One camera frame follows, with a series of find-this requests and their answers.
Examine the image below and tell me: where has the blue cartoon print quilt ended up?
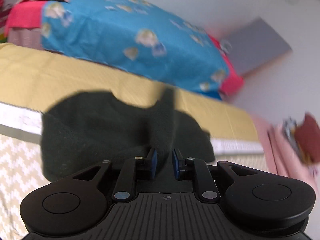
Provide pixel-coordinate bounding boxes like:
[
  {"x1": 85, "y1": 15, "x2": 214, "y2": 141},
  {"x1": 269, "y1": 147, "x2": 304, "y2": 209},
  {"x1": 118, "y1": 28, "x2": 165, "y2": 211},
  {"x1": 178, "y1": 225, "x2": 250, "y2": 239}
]
[{"x1": 41, "y1": 0, "x2": 229, "y2": 98}]

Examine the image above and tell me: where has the black fuzzy small garment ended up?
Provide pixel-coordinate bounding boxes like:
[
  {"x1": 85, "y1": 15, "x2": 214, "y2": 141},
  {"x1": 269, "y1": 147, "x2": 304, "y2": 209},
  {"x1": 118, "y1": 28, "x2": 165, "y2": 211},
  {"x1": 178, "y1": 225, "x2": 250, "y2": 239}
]
[{"x1": 40, "y1": 88, "x2": 215, "y2": 182}]

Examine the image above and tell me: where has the pink cloth pile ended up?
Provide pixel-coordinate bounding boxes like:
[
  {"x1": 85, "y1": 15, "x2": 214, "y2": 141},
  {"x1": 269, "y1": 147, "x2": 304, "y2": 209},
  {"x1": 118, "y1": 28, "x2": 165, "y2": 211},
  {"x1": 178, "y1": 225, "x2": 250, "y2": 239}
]
[{"x1": 251, "y1": 115, "x2": 318, "y2": 191}]

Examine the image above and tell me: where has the yellow bed cover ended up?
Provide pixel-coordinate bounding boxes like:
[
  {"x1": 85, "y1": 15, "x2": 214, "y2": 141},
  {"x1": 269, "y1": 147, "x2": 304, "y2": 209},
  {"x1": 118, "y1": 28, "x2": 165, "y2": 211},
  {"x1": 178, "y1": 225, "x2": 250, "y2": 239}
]
[{"x1": 0, "y1": 43, "x2": 258, "y2": 141}]

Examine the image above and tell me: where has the dark red cloth item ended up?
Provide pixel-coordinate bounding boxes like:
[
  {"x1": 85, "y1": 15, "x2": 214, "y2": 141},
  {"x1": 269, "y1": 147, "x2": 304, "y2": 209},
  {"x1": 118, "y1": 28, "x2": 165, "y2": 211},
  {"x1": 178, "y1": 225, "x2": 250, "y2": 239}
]
[{"x1": 294, "y1": 113, "x2": 319, "y2": 164}]

